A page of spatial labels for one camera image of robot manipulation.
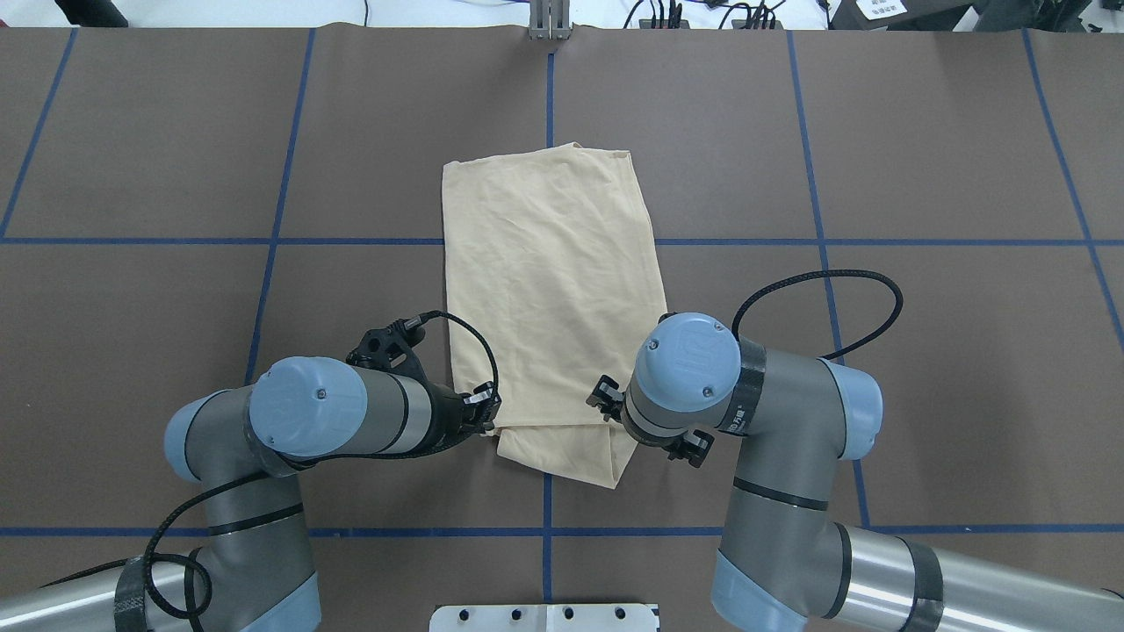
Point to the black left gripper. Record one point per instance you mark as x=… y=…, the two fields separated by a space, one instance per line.
x=449 y=416

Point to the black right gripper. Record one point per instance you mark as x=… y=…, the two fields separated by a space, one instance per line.
x=608 y=395

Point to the beige long-sleeve printed shirt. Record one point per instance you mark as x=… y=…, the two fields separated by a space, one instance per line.
x=550 y=256

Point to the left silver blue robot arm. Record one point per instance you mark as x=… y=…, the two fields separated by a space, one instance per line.
x=238 y=556

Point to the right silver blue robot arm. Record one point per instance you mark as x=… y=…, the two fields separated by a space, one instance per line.
x=782 y=560

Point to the white central mounting column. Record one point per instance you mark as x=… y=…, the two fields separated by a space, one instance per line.
x=547 y=617

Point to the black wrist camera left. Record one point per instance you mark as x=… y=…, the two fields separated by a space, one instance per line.
x=391 y=349

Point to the aluminium frame post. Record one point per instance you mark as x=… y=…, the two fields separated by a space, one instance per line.
x=550 y=20

